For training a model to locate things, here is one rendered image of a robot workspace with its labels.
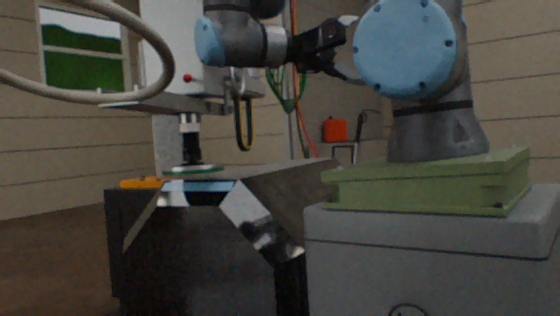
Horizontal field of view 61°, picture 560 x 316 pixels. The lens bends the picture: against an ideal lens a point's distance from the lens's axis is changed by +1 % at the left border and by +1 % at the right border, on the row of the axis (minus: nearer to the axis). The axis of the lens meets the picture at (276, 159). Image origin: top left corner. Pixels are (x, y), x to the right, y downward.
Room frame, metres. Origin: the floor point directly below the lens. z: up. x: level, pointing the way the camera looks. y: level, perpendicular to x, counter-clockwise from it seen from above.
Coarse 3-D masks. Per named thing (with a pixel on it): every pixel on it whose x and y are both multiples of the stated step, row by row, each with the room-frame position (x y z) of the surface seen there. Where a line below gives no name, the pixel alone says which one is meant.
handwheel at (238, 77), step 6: (234, 72) 1.75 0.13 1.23; (240, 72) 1.79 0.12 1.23; (228, 78) 1.80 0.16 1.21; (234, 78) 1.74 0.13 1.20; (240, 78) 1.79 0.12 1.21; (234, 84) 1.74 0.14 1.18; (240, 84) 1.86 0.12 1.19; (234, 90) 1.76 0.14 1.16; (240, 90) 1.82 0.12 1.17; (240, 96) 1.81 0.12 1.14
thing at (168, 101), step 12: (156, 96) 1.36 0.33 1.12; (168, 96) 1.44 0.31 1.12; (180, 96) 1.52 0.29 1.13; (120, 108) 1.38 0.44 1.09; (132, 108) 1.40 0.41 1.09; (144, 108) 1.42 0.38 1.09; (156, 108) 1.44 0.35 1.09; (168, 108) 1.44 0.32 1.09; (180, 108) 1.51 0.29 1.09; (192, 108) 1.61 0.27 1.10; (204, 108) 1.71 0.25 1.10; (216, 108) 1.83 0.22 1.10; (228, 108) 1.89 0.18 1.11
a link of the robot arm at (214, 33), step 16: (208, 16) 0.90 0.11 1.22; (224, 16) 0.89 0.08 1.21; (240, 16) 0.90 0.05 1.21; (208, 32) 0.87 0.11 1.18; (224, 32) 0.89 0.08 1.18; (240, 32) 0.90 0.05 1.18; (256, 32) 0.91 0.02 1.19; (208, 48) 0.88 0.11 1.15; (224, 48) 0.89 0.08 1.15; (240, 48) 0.90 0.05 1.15; (256, 48) 0.91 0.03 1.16; (208, 64) 0.91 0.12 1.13; (224, 64) 0.92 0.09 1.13; (240, 64) 0.93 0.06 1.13; (256, 64) 0.94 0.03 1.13
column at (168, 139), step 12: (156, 120) 2.74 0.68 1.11; (168, 120) 2.74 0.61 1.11; (156, 132) 2.74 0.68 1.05; (168, 132) 2.74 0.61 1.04; (180, 132) 2.74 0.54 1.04; (156, 144) 2.74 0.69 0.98; (168, 144) 2.74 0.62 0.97; (180, 144) 2.74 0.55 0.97; (156, 156) 2.74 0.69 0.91; (168, 156) 2.74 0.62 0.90; (180, 156) 2.74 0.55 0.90
